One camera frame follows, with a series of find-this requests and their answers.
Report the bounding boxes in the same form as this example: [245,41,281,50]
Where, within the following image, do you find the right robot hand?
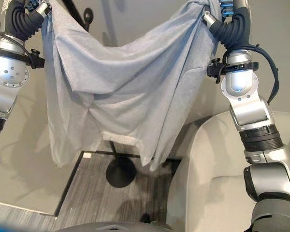
[202,0,252,51]

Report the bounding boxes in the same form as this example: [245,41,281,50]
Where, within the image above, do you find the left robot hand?
[4,0,52,42]

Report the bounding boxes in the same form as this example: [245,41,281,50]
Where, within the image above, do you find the light blue garment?
[40,0,223,173]

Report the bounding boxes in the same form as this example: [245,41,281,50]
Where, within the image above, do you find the beige sofa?
[168,110,290,232]

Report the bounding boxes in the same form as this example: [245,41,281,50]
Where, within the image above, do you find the black clothes rack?
[62,0,137,189]

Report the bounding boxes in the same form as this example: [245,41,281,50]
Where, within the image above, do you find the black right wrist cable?
[249,43,280,102]

